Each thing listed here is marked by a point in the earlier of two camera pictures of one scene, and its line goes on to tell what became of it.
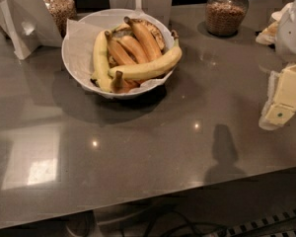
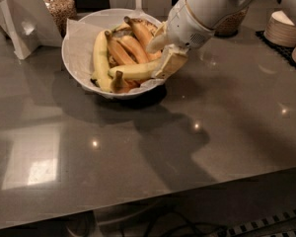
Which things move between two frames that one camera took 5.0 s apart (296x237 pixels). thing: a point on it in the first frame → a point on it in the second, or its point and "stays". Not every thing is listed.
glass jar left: x=61 y=6 stays
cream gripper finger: x=268 y=36 → x=161 y=31
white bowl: x=107 y=95 stays
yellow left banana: x=101 y=76 stays
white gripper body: x=292 y=34 → x=186 y=27
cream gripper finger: x=286 y=94 → x=173 y=58
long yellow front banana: x=152 y=67 stays
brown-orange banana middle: x=132 y=45 stays
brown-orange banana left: x=117 y=50 stays
